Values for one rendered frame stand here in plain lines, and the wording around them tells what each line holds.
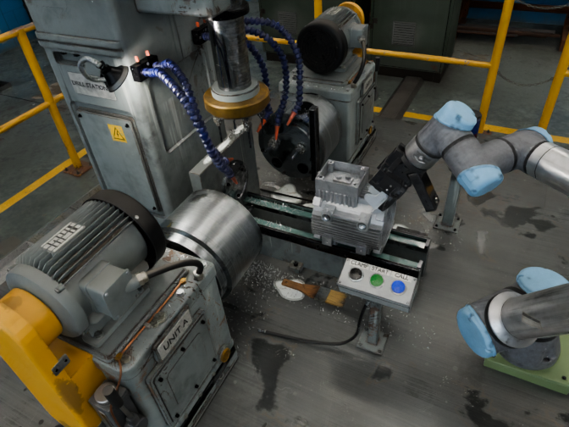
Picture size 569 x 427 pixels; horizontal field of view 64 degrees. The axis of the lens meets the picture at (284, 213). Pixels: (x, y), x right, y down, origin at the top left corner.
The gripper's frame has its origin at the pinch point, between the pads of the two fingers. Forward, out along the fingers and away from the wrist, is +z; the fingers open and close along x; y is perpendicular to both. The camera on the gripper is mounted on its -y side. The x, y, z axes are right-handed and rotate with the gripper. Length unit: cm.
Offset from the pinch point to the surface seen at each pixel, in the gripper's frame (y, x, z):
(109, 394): 25, 70, 6
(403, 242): -14.2, -9.1, 11.9
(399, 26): 34, -319, 92
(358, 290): -4.9, 23.9, 1.7
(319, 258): 2.3, 1.3, 28.1
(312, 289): -1.2, 9.0, 32.2
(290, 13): 128, -321, 144
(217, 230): 29.7, 26.8, 11.5
